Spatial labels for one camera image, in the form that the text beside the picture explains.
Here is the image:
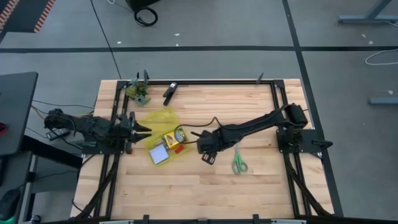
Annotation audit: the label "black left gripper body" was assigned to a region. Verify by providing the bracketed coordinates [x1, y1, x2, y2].
[117, 111, 137, 155]

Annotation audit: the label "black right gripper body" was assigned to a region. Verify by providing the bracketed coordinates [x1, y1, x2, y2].
[198, 130, 222, 166]

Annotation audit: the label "yellow green crayon box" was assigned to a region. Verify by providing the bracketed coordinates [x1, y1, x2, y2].
[164, 129, 188, 150]

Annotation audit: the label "pale blue sticky note pad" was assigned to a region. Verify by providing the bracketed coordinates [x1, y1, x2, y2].
[148, 143, 171, 166]

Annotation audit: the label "yellow-green translucent pencil case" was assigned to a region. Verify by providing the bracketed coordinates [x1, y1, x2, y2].
[136, 108, 191, 167]

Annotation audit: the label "small artificial green plant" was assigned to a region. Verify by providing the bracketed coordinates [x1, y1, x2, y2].
[125, 73, 152, 107]

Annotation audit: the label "black power adapter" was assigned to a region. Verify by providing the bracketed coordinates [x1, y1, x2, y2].
[46, 127, 72, 141]

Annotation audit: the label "dark grey side desk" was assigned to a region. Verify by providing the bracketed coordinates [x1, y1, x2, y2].
[0, 71, 39, 156]

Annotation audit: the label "black computer mouse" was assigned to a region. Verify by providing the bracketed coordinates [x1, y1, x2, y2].
[0, 188, 22, 220]

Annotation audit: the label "orange striped floor mat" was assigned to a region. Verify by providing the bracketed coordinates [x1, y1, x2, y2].
[0, 0, 57, 34]

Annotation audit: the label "short grey metal table foot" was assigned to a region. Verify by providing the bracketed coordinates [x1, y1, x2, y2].
[368, 96, 398, 106]

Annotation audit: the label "grey metal table leg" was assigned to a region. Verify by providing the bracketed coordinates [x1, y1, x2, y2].
[338, 0, 398, 26]

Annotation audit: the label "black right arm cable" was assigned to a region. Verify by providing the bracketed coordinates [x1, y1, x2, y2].
[173, 116, 225, 146]

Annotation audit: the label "green handled scissors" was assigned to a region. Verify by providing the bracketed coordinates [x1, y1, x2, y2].
[231, 144, 249, 175]

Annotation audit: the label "black aluminium table frame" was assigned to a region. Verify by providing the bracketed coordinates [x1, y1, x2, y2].
[74, 79, 335, 224]

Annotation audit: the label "coiled black floor cable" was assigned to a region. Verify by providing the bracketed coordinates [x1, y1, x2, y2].
[134, 6, 159, 27]

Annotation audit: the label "white floor cable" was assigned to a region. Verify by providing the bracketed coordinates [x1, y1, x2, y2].
[364, 48, 398, 67]

